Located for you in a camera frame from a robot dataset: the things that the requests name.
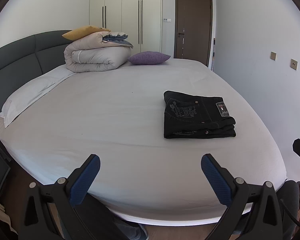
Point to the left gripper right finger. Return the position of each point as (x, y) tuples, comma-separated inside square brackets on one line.
[(264, 220)]

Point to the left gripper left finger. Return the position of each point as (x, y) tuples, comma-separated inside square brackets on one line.
[(37, 221)]

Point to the black denim pants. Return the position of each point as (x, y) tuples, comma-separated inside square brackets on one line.
[(196, 117)]

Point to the white flat pillow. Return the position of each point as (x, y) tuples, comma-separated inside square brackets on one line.
[(31, 92)]

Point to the dark grey padded headboard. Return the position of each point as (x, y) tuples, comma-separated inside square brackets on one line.
[(28, 58)]

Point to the folded beige duvet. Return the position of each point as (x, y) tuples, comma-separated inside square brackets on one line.
[(91, 54)]

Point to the dark brown door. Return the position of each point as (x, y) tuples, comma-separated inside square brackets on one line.
[(193, 30)]

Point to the purple cushion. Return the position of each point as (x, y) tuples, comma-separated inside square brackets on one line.
[(148, 58)]

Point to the mustard yellow cushion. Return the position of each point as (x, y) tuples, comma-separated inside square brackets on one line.
[(84, 31)]

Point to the folded blue grey cloth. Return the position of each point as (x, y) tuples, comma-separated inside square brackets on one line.
[(120, 39)]

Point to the cream built-in wardrobe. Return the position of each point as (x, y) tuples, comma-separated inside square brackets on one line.
[(141, 20)]

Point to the lower beige wall socket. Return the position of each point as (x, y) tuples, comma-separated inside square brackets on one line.
[(293, 64)]

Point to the beige wall socket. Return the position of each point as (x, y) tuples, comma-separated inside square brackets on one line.
[(293, 64), (273, 56)]

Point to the upper beige wall socket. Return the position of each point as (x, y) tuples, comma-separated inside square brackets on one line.
[(273, 56)]

